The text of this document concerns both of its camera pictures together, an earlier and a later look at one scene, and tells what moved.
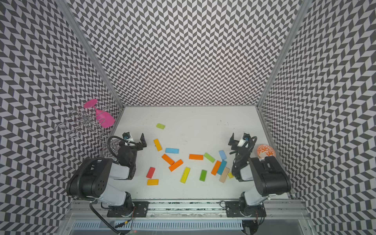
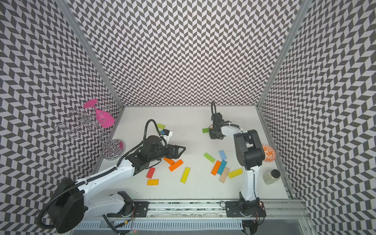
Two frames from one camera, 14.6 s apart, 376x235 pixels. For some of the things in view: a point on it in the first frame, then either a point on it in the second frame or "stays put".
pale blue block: [222, 154] stays put
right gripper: [233, 142] → [212, 136]
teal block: [222, 167] stays put
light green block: [209, 157] stays put
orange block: [216, 167] stays put
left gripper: [139, 145] → [172, 156]
